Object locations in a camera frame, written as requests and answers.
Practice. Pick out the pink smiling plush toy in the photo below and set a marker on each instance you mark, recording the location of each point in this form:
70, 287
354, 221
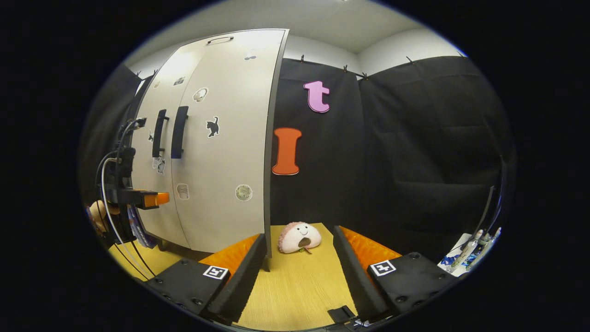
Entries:
299, 235

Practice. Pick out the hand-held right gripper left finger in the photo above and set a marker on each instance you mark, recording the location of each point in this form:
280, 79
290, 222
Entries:
242, 286

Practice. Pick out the white cabinet body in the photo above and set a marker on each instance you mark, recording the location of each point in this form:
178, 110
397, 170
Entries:
267, 184

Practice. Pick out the white spine book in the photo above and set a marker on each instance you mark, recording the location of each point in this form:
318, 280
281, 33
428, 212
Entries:
134, 226

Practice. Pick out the white blue printed sheet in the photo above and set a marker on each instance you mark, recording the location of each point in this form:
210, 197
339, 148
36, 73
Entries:
449, 267

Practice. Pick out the white cabinet flap door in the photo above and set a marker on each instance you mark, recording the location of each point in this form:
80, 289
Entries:
258, 39

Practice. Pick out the black stand pole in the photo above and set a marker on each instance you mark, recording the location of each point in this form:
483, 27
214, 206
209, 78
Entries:
487, 207

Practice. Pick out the grey blue spine book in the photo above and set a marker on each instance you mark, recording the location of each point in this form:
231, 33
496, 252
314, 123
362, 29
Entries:
142, 230

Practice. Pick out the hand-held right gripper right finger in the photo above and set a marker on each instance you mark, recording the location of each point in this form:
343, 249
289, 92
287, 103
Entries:
352, 276

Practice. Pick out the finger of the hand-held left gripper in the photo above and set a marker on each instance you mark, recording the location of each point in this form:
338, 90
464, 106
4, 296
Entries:
154, 199

